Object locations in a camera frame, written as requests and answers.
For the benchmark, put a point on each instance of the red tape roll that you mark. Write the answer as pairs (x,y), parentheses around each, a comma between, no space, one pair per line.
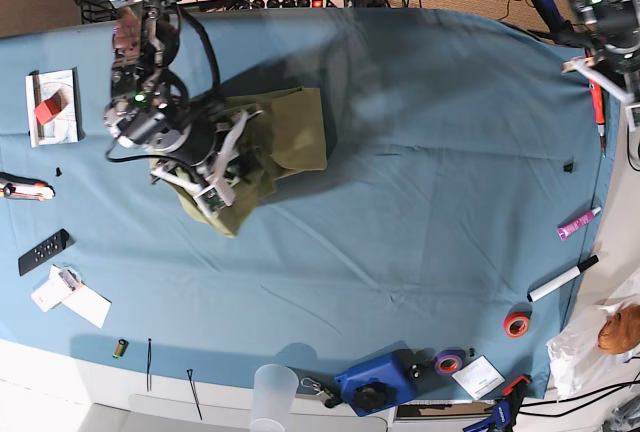
(516,324)

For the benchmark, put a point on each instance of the white paper card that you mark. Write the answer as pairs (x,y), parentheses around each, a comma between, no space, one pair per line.
(478,378)

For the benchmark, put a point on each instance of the olive green t-shirt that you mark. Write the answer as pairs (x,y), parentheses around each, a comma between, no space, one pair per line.
(288,138)

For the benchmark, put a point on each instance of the orange white utility knife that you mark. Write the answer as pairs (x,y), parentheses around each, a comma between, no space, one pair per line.
(14,187)

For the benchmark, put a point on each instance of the translucent plastic cup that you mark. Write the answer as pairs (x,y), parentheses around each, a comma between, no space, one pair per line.
(274,391)

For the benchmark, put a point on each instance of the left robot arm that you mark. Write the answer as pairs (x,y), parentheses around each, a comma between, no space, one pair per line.
(611,29)

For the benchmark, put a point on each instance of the blue clamp handle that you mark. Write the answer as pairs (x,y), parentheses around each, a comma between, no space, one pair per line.
(560,30)

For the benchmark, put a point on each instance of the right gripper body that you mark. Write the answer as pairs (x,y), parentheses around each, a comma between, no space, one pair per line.
(198,159)

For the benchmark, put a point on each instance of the blue table cloth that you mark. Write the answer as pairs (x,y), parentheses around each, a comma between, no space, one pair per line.
(437,213)

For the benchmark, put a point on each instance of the black zip tie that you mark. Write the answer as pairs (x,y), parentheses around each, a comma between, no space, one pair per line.
(196,400)
(148,373)

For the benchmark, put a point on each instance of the black remote control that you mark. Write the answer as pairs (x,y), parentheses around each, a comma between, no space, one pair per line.
(44,251)

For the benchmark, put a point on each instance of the purple tape roll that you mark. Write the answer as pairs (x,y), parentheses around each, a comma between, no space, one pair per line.
(449,361)

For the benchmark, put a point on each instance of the white card package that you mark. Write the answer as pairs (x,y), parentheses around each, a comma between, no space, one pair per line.
(61,284)

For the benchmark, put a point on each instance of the small green battery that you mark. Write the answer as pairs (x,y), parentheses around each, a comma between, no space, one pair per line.
(120,348)

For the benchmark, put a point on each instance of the white plastic bag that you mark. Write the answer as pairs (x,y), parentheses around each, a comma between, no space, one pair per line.
(576,362)

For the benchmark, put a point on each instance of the blue plastic box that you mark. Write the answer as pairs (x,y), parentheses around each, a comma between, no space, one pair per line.
(376,385)

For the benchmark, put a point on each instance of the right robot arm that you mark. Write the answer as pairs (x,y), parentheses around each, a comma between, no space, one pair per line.
(146,41)

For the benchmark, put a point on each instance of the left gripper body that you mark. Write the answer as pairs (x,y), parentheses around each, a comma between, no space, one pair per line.
(612,77)

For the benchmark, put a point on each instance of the white paper sheet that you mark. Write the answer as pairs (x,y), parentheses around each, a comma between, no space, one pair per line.
(81,299)

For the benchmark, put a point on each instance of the blue orange bar clamp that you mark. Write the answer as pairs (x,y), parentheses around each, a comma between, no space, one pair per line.
(502,416)

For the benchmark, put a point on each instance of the white black marker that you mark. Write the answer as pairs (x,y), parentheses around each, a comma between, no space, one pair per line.
(562,279)

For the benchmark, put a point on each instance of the red cube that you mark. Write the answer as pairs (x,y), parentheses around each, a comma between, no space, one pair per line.
(48,109)

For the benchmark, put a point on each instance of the metal carabiner keyring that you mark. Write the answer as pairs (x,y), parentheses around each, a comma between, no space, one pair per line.
(317,386)

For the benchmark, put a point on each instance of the orange screwdriver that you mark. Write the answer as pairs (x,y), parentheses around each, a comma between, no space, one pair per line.
(599,116)

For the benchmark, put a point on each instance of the orange furry object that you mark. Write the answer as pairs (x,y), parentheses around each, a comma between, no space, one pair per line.
(620,333)

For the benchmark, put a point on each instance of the pink tube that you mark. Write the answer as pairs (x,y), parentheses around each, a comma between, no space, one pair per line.
(564,231)

